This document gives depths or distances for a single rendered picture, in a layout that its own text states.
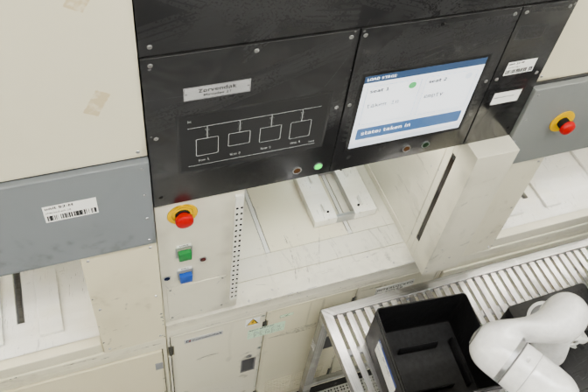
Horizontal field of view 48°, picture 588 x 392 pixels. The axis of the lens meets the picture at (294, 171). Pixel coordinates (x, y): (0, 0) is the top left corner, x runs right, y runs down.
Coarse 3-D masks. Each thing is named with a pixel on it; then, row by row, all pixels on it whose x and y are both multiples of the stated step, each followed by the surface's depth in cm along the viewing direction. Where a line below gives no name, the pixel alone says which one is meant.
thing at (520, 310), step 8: (568, 288) 200; (576, 288) 200; (584, 288) 200; (544, 296) 197; (584, 296) 198; (520, 304) 194; (528, 304) 194; (512, 312) 192; (520, 312) 192; (584, 344) 188; (568, 352) 186; (576, 352) 186; (584, 352) 186; (568, 360) 184; (576, 360) 184; (584, 360) 184; (568, 368) 182; (576, 368) 182; (584, 368) 183; (576, 376) 181; (584, 376) 181; (584, 384) 180
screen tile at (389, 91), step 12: (396, 84) 133; (408, 84) 134; (420, 84) 135; (372, 96) 133; (384, 96) 134; (396, 96) 136; (408, 96) 137; (384, 108) 138; (396, 108) 139; (408, 108) 140; (360, 120) 138; (372, 120) 139; (384, 120) 141
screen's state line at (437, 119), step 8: (456, 112) 147; (408, 120) 143; (416, 120) 144; (424, 120) 145; (432, 120) 146; (440, 120) 147; (448, 120) 148; (456, 120) 150; (368, 128) 141; (376, 128) 142; (384, 128) 143; (392, 128) 144; (400, 128) 145; (408, 128) 146; (416, 128) 147; (360, 136) 142; (368, 136) 143
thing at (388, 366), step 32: (384, 320) 187; (416, 320) 193; (448, 320) 198; (384, 352) 177; (416, 352) 191; (448, 352) 192; (384, 384) 181; (416, 384) 184; (448, 384) 183; (480, 384) 184
